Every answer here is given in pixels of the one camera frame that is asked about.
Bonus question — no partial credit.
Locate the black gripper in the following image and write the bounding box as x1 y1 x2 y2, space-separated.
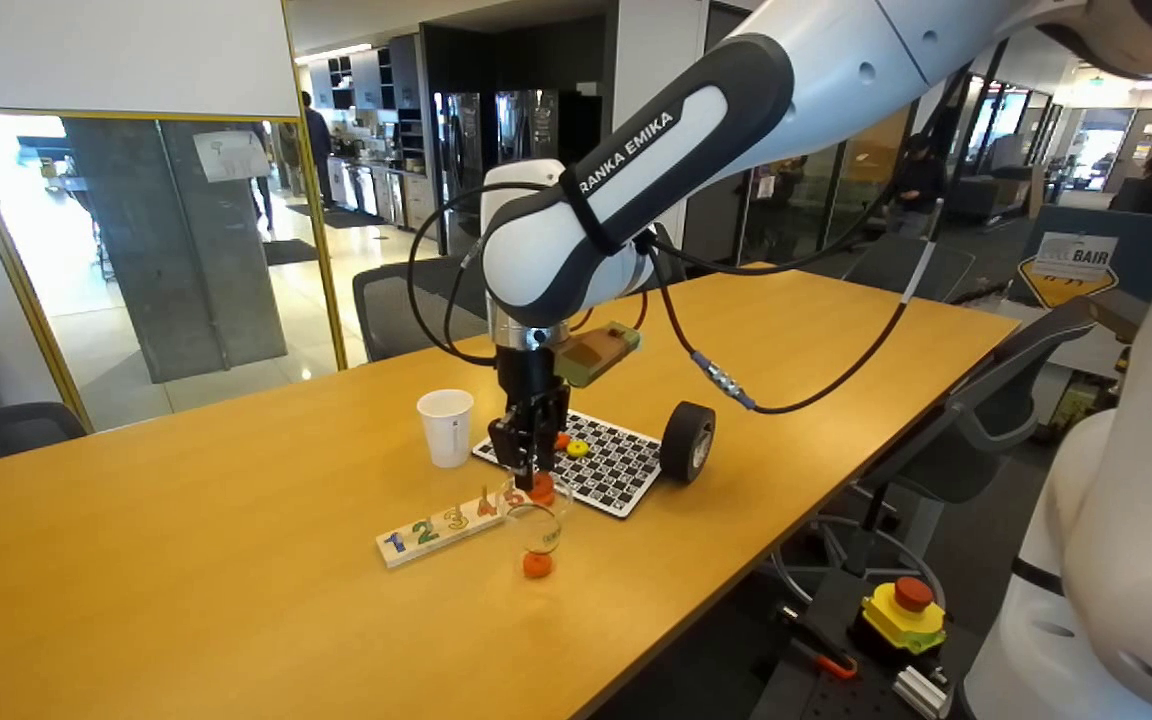
489 327 566 486

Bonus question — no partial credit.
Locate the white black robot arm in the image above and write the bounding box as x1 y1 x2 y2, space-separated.
485 0 1152 486

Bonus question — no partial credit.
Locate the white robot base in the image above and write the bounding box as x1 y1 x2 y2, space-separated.
963 305 1152 720

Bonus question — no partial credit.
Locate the clear colorless cup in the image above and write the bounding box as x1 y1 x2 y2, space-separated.
512 491 564 571

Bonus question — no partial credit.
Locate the white plastic cup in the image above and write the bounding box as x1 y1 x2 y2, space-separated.
414 386 476 469

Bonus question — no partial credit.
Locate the checkered calibration board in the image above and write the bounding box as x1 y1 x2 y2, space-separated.
467 404 667 525

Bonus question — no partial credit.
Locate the wooden number peg board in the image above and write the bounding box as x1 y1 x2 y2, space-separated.
375 486 529 569

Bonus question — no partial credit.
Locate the black tape roll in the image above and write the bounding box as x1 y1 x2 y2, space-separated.
661 401 715 485

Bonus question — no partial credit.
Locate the grey office chair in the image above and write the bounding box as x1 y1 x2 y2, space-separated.
351 259 489 359

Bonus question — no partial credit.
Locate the yellow red emergency stop button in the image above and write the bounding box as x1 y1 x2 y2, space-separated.
859 574 942 655

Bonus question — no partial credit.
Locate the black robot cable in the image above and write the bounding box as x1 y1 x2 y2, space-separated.
403 185 951 420

